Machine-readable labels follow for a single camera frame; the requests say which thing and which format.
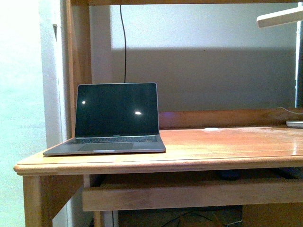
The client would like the dark grey Logitech mouse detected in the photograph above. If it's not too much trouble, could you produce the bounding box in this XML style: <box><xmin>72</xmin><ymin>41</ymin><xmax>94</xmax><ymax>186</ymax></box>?
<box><xmin>218</xmin><ymin>170</ymin><xmax>240</xmax><ymax>181</ymax></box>

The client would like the grey open laptop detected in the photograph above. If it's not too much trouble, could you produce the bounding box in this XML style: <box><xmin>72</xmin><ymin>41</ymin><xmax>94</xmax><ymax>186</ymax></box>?
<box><xmin>43</xmin><ymin>83</ymin><xmax>166</xmax><ymax>157</ymax></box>

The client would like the white round desk pad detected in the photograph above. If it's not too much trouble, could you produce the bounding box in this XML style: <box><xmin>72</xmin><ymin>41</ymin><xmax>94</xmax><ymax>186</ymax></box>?
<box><xmin>204</xmin><ymin>127</ymin><xmax>220</xmax><ymax>131</ymax></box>

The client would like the wooden keyboard tray drawer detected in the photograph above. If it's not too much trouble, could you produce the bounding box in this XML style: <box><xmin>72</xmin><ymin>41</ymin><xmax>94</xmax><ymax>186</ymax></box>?
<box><xmin>82</xmin><ymin>169</ymin><xmax>303</xmax><ymax>211</ymax></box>

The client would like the wooden desk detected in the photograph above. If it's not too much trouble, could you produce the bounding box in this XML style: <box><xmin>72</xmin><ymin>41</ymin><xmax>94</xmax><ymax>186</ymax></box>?
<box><xmin>14</xmin><ymin>0</ymin><xmax>303</xmax><ymax>227</ymax></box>

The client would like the white desk lamp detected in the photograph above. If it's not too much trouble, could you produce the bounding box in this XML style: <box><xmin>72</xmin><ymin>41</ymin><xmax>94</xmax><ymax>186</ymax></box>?
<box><xmin>256</xmin><ymin>5</ymin><xmax>303</xmax><ymax>129</ymax></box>

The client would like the black floor cable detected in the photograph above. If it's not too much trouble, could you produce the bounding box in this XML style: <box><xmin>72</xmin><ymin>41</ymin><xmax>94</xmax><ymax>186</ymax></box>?
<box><xmin>160</xmin><ymin>211</ymin><xmax>214</xmax><ymax>227</ymax></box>

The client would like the black hanging cable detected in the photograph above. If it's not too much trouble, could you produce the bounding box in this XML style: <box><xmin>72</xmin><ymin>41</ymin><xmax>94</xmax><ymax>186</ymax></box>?
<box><xmin>119</xmin><ymin>4</ymin><xmax>127</xmax><ymax>84</ymax></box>

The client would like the white cable on desk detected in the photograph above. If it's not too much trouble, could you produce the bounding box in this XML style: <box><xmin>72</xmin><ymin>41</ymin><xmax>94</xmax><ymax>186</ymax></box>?
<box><xmin>278</xmin><ymin>106</ymin><xmax>303</xmax><ymax>115</ymax></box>

